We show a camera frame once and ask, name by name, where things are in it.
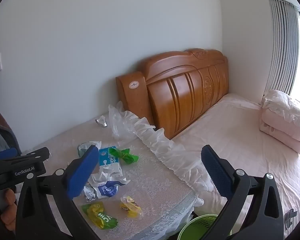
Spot silver wrapper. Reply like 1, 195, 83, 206
95, 116, 109, 128

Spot black clip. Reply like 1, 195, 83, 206
284, 208, 298, 229

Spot wooden headboard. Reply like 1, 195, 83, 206
116, 48, 229, 141

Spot grey vertical blinds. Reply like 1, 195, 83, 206
267, 0, 300, 101

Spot person's left hand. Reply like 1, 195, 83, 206
3, 188, 17, 231

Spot green plastic wrapper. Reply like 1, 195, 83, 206
108, 147, 139, 165

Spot silver foil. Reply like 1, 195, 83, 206
83, 184, 97, 202

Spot clear plastic bag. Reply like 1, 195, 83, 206
108, 101, 147, 143

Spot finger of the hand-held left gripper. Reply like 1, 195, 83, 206
0, 147, 18, 159
0, 147, 51, 170

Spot bed with pink sheet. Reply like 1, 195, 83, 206
171, 92, 300, 239

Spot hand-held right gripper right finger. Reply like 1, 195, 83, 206
201, 144, 285, 240

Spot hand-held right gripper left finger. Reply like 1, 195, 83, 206
15, 144, 100, 240

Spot green plastic waste bin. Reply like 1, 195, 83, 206
178, 214, 232, 240

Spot blue white packet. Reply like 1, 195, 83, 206
94, 179, 127, 199

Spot white paper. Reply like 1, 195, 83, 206
89, 169, 115, 188

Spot white green packet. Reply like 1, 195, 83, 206
77, 141, 102, 159

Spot blue white milk carton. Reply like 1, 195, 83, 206
99, 146, 123, 178

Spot white lace tablecloth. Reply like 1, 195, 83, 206
14, 110, 214, 240

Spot folded pink quilt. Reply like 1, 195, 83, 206
259, 89, 300, 154

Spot green yellow snack packet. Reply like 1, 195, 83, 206
81, 201, 119, 230

